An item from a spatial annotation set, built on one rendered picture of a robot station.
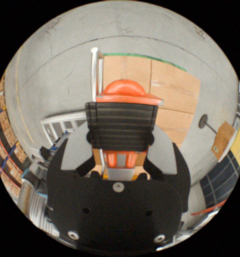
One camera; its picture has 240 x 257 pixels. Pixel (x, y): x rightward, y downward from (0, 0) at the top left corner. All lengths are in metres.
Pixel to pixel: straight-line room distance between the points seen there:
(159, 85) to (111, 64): 0.40
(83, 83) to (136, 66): 0.87
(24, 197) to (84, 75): 1.43
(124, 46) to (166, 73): 0.77
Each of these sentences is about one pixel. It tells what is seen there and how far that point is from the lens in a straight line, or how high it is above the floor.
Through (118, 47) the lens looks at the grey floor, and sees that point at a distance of 1.31.
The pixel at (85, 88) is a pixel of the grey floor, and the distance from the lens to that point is 1.30.
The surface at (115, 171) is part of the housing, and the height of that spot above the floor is 1.09.
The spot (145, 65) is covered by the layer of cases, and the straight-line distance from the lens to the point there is 0.68.
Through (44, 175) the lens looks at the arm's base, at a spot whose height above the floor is 1.09.
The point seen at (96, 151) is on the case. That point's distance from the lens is 0.52.
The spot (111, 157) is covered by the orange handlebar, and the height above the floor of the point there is 1.08.
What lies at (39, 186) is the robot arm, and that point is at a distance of 0.71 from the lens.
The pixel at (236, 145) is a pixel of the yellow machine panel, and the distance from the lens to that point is 7.34.
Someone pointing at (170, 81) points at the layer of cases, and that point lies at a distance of 0.75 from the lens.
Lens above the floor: 1.18
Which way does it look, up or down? 58 degrees down
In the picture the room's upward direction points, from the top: 177 degrees counter-clockwise
